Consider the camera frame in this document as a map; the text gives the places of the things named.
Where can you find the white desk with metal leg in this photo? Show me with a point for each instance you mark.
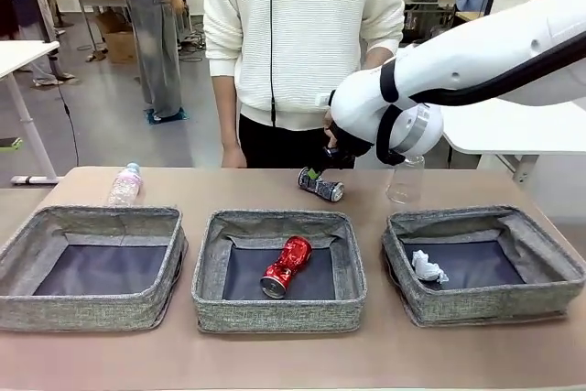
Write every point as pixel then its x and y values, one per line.
pixel 27 54

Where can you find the person in white sweater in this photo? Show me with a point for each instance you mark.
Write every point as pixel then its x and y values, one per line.
pixel 311 20

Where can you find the brown cardboard box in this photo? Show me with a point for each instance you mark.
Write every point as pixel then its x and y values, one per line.
pixel 120 47

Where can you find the crumpled white paper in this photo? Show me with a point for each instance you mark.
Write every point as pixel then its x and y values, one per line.
pixel 428 267

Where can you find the person's right hand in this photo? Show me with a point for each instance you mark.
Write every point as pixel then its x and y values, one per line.
pixel 233 157

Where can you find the crushed black soda can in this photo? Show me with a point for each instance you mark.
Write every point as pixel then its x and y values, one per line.
pixel 322 187

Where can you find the grey fabric basket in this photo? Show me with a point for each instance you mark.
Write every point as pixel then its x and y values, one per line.
pixel 494 304
pixel 274 315
pixel 82 304

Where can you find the large white table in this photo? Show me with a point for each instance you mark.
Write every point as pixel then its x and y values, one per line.
pixel 503 139

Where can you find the clear bottle with pink label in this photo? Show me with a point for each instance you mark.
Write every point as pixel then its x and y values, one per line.
pixel 124 187

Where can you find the person's right forearm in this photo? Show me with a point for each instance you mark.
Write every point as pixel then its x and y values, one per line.
pixel 226 111

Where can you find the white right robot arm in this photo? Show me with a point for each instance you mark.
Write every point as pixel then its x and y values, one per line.
pixel 480 52

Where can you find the person in light trousers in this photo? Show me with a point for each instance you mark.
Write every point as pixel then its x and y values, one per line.
pixel 32 20

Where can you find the person's left hand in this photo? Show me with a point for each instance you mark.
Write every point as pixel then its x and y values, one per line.
pixel 328 120

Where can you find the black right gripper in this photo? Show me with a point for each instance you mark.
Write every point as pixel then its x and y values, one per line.
pixel 348 148

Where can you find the person in grey trousers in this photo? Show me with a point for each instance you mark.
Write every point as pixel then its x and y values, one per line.
pixel 155 43

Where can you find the clear plastic cup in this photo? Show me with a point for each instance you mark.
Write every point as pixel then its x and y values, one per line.
pixel 405 180

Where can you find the crushed red soda can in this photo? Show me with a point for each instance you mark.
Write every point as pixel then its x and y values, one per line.
pixel 288 263

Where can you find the person's left forearm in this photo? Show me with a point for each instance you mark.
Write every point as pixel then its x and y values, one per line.
pixel 377 59

